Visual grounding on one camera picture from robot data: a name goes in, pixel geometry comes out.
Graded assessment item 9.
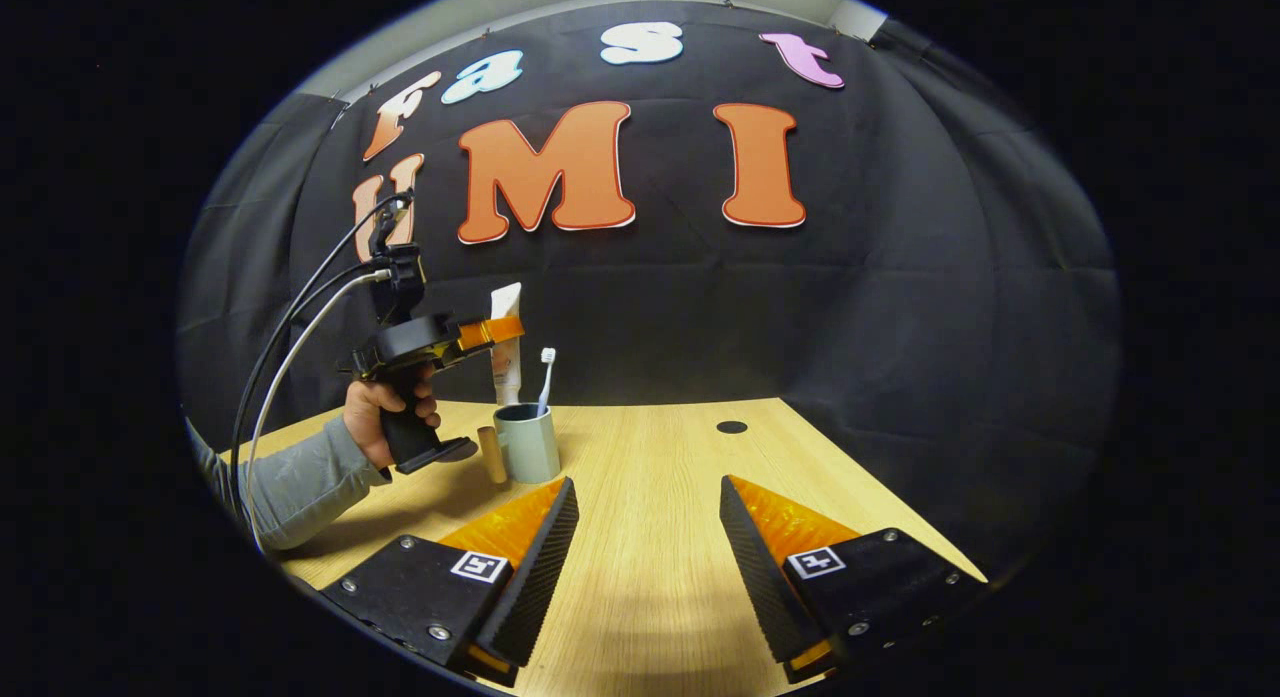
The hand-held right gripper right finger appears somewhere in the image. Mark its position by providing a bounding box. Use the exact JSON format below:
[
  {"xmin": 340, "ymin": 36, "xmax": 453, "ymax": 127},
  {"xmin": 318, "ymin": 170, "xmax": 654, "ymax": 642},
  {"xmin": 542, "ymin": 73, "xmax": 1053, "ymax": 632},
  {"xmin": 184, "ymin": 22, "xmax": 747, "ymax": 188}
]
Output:
[{"xmin": 719, "ymin": 474, "xmax": 989, "ymax": 684}]

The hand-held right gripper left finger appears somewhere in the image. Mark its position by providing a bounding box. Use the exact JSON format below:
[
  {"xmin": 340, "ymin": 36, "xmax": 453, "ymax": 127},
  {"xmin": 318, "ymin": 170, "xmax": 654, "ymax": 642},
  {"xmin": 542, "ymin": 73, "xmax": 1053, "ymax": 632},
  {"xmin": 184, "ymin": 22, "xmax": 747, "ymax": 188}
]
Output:
[{"xmin": 320, "ymin": 477, "xmax": 581, "ymax": 688}]

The white toothpaste tube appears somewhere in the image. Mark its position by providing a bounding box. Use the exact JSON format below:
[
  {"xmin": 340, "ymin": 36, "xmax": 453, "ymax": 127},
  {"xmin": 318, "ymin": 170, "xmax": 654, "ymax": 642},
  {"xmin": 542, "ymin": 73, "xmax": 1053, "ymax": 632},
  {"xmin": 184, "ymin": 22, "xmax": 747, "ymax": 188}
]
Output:
[{"xmin": 489, "ymin": 282, "xmax": 524, "ymax": 406}]

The light blue cup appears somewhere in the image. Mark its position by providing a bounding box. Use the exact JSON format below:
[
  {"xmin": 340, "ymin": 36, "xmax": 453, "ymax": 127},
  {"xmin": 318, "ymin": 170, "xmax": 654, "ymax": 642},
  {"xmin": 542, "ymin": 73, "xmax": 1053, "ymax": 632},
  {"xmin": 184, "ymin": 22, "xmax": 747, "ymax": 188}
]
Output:
[{"xmin": 476, "ymin": 403, "xmax": 562, "ymax": 485}]

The wooden desktop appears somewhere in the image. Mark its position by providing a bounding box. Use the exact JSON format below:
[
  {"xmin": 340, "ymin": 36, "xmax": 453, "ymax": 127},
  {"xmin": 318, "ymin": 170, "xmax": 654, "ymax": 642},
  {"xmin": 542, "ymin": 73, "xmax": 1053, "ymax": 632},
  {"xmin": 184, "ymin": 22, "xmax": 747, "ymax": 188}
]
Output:
[{"xmin": 235, "ymin": 397, "xmax": 989, "ymax": 697}]

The black backdrop cloth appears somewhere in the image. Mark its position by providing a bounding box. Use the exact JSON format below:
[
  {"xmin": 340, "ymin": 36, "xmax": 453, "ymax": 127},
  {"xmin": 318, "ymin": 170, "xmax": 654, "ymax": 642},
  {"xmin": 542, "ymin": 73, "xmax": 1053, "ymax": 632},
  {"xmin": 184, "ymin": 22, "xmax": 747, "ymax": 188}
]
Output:
[{"xmin": 178, "ymin": 0, "xmax": 1121, "ymax": 578}]

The white cable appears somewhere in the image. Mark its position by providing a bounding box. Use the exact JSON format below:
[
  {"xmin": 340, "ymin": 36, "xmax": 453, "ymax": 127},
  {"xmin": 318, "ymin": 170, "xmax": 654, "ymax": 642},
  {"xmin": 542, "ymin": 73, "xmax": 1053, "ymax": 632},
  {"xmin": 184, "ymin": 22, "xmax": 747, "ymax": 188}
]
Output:
[{"xmin": 243, "ymin": 269, "xmax": 393, "ymax": 553}]

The black cable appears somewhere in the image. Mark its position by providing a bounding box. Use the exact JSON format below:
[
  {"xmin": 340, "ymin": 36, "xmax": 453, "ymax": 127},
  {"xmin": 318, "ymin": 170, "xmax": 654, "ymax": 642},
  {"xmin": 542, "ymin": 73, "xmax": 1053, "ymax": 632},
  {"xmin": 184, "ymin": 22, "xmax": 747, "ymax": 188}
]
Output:
[{"xmin": 228, "ymin": 192, "xmax": 411, "ymax": 518}]

